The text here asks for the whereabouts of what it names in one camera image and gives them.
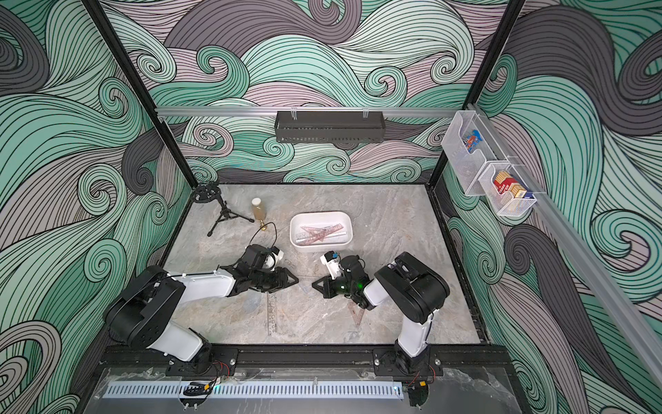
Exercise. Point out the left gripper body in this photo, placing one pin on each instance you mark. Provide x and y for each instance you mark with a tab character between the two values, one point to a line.
267	280

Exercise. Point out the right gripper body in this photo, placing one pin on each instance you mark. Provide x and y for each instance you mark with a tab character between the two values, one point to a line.
343	285

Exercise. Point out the small red set square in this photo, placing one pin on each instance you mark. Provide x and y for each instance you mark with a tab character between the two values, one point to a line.
356	313

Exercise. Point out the wide red ruler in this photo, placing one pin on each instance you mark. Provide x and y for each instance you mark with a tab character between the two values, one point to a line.
326	235

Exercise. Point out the white storage box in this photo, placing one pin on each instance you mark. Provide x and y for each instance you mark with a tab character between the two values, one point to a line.
320	223

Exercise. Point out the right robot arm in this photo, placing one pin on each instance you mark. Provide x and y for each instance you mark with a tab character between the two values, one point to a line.
416	289

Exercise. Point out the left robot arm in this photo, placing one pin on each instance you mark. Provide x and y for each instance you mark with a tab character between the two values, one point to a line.
141	315

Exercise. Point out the long pink clear ruler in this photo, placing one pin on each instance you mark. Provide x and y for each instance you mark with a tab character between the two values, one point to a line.
272	315

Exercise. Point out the amber bottle white cap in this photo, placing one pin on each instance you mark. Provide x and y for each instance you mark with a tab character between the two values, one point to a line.
259	212

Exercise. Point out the red card boxes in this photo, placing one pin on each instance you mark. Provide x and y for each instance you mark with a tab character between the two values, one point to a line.
504	183

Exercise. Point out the blue packet in bin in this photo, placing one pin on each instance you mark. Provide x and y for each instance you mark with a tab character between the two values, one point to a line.
471	140

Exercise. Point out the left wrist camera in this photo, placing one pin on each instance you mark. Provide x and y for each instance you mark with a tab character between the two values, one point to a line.
260	257

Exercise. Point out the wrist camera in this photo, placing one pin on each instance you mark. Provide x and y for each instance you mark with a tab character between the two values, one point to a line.
260	257
331	260

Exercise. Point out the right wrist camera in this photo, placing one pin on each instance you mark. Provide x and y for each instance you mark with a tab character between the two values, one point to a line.
331	260

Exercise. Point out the white slotted cable duct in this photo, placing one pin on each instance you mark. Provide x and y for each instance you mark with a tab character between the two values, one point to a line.
345	390

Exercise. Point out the black wall tray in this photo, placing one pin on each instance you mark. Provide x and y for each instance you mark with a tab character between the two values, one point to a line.
334	127

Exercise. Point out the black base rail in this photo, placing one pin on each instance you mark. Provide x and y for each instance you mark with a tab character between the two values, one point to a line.
366	355

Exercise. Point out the clear wall bin lower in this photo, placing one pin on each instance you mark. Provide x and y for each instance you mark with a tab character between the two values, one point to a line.
504	205

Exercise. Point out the clear wall bin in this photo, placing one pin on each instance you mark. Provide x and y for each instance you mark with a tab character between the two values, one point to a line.
504	205
467	167

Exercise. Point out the clear wall bin upper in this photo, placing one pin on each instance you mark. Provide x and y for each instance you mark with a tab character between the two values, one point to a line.
467	167

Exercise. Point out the aluminium back rail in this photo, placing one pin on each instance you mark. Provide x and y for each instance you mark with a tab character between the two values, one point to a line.
272	111

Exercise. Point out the aluminium rail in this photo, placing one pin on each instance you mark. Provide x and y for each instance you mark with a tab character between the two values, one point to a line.
636	331
272	111

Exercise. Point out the aluminium right rail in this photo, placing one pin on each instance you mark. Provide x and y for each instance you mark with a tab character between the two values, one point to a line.
636	331

